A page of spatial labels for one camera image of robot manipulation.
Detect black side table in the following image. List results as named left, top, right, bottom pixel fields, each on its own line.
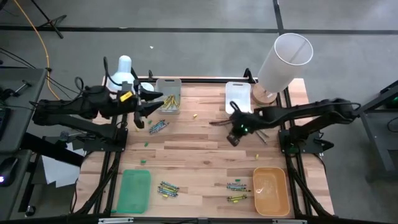
left=350, top=80, right=398, bottom=174

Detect orange cable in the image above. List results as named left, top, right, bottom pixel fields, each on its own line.
left=14, top=0, right=60, bottom=100

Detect white plastic bin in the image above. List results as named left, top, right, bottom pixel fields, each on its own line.
left=225, top=82, right=252, bottom=115
left=154, top=78, right=183, bottom=114

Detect black support beam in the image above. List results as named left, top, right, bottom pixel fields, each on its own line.
left=20, top=133, right=85, bottom=167

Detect white paper sheets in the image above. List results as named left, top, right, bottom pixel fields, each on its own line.
left=41, top=142, right=85, bottom=189

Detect white gooseneck desk lamp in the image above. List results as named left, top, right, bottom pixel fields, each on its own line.
left=107, top=55, right=155, bottom=94

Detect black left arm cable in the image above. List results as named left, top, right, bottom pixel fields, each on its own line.
left=73, top=56, right=125, bottom=96

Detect green plastic tray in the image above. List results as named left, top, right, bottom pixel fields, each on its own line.
left=116, top=169, right=152, bottom=215

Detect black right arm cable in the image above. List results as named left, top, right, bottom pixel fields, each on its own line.
left=229, top=100, right=243, bottom=115

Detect black tripod stand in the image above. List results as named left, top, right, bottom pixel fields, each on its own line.
left=29, top=0, right=68, bottom=40

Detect metal clamp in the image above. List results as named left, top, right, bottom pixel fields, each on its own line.
left=14, top=80, right=32, bottom=95

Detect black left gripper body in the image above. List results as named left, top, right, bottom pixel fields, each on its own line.
left=118, top=80, right=146, bottom=129

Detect black computer mouse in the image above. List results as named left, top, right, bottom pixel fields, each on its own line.
left=0, top=157, right=19, bottom=187

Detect orange plastic tray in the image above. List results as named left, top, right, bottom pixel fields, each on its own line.
left=252, top=167, right=290, bottom=217

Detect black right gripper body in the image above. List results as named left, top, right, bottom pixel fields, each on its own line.
left=228, top=110, right=254, bottom=147

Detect grey desk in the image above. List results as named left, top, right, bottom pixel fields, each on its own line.
left=0, top=67, right=48, bottom=153
left=0, top=149, right=32, bottom=222

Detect cylinder shade lamp wooden base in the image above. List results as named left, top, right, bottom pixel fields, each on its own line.
left=251, top=32, right=314, bottom=106

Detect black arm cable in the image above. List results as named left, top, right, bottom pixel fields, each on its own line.
left=73, top=56, right=125, bottom=96
left=229, top=100, right=243, bottom=115

